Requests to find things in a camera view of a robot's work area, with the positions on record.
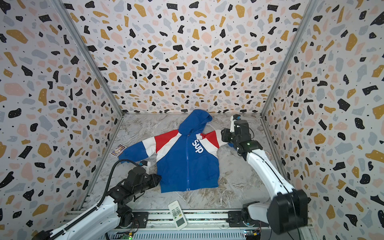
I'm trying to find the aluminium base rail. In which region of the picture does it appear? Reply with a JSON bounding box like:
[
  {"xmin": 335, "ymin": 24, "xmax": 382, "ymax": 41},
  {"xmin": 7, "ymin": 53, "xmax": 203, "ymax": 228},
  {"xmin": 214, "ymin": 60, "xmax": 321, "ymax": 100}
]
[{"xmin": 58, "ymin": 208, "xmax": 314, "ymax": 240}]

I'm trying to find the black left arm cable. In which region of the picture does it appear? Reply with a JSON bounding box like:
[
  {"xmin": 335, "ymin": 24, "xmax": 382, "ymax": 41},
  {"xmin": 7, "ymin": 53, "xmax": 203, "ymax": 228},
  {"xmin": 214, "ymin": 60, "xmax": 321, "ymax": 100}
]
[{"xmin": 95, "ymin": 158, "xmax": 140, "ymax": 208}]

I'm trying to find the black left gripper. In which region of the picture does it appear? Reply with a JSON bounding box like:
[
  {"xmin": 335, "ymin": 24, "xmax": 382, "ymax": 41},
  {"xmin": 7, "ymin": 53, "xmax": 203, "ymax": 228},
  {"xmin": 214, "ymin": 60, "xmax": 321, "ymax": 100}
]
[{"xmin": 132, "ymin": 172, "xmax": 162, "ymax": 196}]

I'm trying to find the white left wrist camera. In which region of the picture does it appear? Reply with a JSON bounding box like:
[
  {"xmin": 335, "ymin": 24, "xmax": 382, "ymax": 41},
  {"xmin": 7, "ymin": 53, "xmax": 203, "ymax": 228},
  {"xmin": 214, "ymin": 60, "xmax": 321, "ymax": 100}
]
[{"xmin": 139, "ymin": 161, "xmax": 151, "ymax": 174}]

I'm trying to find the blue red white jacket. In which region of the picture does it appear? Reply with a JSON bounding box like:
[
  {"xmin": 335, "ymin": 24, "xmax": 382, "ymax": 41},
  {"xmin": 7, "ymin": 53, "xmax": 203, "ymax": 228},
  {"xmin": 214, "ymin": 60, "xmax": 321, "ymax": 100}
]
[{"xmin": 119, "ymin": 110, "xmax": 225, "ymax": 193}]

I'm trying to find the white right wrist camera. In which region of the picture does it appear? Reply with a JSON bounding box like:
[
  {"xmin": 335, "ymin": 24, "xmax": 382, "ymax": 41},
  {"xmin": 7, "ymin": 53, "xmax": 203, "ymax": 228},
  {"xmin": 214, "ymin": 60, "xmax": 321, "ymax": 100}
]
[{"xmin": 230, "ymin": 114, "xmax": 241, "ymax": 133}]

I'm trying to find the white remote control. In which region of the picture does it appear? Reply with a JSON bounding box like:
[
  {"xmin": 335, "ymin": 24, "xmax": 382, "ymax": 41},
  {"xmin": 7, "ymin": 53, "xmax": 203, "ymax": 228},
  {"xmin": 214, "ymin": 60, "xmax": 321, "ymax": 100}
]
[{"xmin": 168, "ymin": 201, "xmax": 188, "ymax": 231}]

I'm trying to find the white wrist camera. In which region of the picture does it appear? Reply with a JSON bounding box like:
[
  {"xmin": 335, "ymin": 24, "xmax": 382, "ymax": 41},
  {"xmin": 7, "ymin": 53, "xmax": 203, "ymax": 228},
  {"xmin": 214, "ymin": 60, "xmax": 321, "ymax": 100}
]
[
  {"xmin": 139, "ymin": 161, "xmax": 151, "ymax": 174},
  {"xmin": 230, "ymin": 114, "xmax": 241, "ymax": 133}
]

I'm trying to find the small playing card box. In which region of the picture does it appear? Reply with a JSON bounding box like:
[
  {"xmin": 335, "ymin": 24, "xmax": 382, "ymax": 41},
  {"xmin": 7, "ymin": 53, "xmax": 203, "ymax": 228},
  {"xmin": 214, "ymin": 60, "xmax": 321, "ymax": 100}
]
[{"xmin": 110, "ymin": 144, "xmax": 127, "ymax": 158}]

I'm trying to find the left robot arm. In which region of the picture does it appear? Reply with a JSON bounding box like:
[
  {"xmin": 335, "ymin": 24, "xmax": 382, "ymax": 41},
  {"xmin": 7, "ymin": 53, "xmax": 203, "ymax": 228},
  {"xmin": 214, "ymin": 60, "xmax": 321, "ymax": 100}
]
[{"xmin": 33, "ymin": 166, "xmax": 162, "ymax": 240}]

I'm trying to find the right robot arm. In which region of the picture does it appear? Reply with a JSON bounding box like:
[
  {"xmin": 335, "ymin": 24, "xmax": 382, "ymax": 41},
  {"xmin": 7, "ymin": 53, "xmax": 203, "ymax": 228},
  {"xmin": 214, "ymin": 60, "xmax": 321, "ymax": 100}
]
[{"xmin": 221, "ymin": 115, "xmax": 308, "ymax": 235}]

